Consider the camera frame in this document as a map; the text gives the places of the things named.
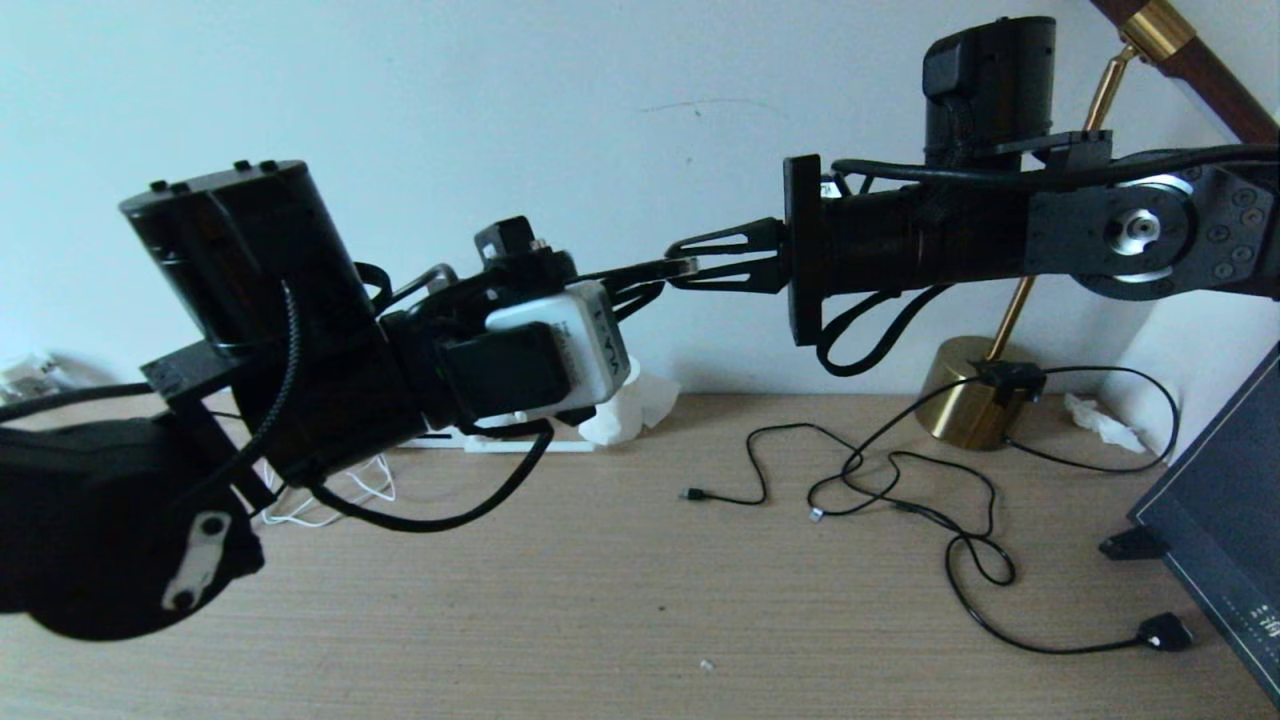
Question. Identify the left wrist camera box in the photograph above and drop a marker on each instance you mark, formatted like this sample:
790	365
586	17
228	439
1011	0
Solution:
570	350

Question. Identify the brass desk lamp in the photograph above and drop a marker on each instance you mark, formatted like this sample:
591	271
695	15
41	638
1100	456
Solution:
960	430

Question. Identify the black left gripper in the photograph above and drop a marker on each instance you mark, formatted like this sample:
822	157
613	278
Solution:
420	350

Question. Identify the black clip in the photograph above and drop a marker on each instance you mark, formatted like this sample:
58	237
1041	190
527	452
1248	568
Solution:
1130	545

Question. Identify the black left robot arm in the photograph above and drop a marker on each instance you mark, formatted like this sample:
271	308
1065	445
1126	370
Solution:
100	520

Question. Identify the white router with antennas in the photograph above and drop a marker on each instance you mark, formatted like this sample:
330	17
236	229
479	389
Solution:
530	447

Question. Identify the crumpled white tissue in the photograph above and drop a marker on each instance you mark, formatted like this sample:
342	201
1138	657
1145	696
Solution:
1100	425

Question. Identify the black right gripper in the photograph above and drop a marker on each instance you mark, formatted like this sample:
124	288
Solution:
900	240

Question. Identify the white toilet paper roll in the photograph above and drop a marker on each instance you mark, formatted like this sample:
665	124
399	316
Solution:
640	410

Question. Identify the crumpled clear plastic wrapper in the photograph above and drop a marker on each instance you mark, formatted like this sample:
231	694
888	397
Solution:
25	378

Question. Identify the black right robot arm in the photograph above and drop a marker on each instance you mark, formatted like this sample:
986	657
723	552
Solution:
1220	230

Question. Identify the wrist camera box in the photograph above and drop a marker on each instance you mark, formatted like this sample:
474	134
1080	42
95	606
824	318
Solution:
570	350
985	80

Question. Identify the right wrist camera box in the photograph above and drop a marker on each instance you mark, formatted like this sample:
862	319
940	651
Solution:
985	80

